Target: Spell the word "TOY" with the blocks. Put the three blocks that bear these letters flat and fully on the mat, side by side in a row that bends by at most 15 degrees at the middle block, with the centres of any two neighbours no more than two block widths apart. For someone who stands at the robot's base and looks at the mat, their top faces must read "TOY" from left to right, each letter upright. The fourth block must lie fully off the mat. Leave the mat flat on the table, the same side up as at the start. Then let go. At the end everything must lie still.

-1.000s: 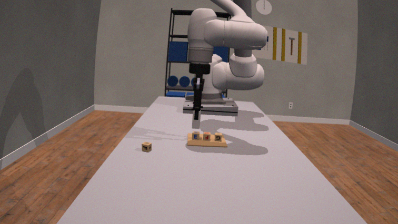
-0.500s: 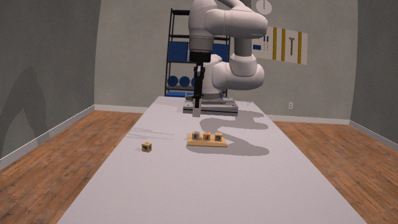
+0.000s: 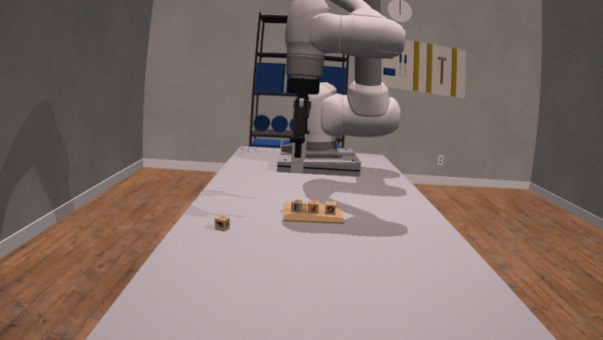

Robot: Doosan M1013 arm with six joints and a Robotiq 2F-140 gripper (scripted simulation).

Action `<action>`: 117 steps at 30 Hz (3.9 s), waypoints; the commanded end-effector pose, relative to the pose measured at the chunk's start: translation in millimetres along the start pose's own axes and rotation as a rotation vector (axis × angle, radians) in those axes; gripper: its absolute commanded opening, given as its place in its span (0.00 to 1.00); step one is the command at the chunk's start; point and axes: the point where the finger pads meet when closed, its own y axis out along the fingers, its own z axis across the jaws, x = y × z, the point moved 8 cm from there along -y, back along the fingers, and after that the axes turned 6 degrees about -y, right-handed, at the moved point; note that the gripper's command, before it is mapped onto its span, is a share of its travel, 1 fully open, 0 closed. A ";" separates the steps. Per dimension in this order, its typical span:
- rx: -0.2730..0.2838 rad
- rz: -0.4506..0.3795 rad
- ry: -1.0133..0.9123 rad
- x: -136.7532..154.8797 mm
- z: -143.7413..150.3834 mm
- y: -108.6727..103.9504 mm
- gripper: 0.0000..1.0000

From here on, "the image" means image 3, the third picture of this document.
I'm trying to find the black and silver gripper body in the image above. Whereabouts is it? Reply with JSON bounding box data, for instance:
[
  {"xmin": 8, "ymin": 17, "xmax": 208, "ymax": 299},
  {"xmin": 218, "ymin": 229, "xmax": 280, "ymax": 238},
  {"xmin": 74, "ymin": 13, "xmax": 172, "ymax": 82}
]
[{"xmin": 287, "ymin": 77, "xmax": 320, "ymax": 98}]

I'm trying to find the tan letter block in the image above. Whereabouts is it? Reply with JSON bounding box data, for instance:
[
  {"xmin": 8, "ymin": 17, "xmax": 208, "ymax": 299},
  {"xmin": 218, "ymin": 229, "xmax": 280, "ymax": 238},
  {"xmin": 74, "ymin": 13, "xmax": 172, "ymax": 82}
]
[
  {"xmin": 291, "ymin": 200, "xmax": 302, "ymax": 212},
  {"xmin": 215, "ymin": 215, "xmax": 230, "ymax": 231},
  {"xmin": 325, "ymin": 201, "xmax": 336, "ymax": 215},
  {"xmin": 308, "ymin": 200, "xmax": 319, "ymax": 214}
]

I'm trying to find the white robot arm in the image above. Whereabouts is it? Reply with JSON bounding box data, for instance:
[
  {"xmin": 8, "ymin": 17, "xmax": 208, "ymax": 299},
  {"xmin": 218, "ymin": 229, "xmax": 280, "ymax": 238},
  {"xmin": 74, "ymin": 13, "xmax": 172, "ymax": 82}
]
[{"xmin": 286, "ymin": 0, "xmax": 406, "ymax": 159}]

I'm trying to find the tan flat mat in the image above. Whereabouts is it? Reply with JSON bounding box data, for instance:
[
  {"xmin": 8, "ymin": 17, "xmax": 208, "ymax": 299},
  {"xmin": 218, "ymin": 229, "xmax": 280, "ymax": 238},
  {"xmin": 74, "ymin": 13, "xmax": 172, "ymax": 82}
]
[{"xmin": 284, "ymin": 202, "xmax": 345, "ymax": 223}]

